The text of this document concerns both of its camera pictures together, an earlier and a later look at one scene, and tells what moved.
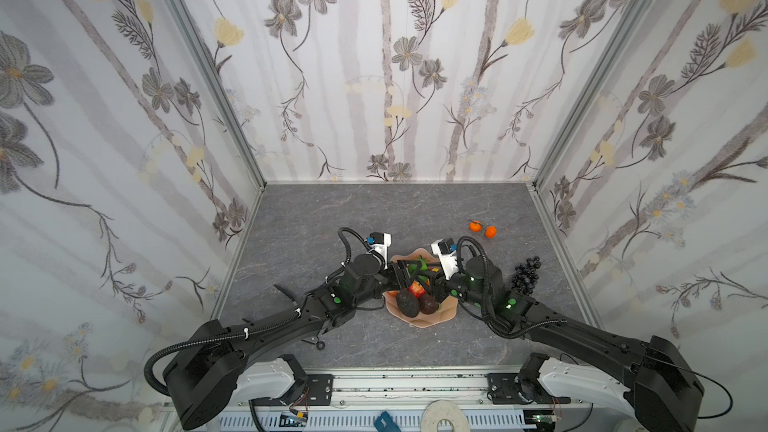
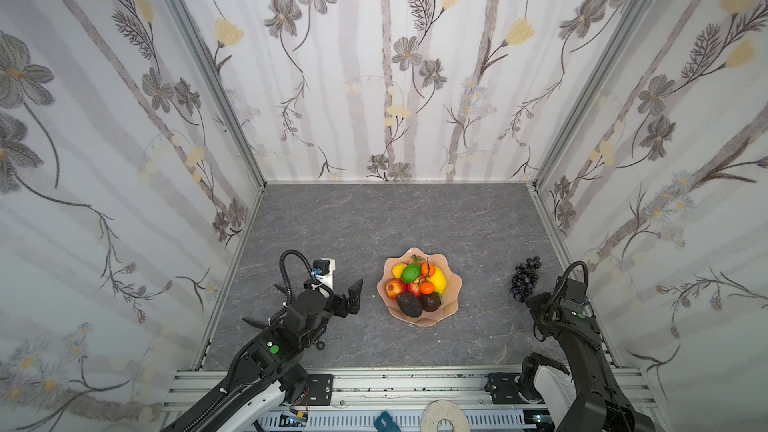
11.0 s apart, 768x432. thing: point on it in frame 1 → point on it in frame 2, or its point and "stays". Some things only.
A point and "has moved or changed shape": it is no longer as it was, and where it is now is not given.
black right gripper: [448, 283] → [541, 302]
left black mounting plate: [313, 390] stays
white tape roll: [440, 410] stays
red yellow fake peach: [417, 289] has moved or changed shape
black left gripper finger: [402, 273] → [342, 306]
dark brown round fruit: [428, 305] stays
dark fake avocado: [407, 303] stays
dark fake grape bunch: [525, 277] stays
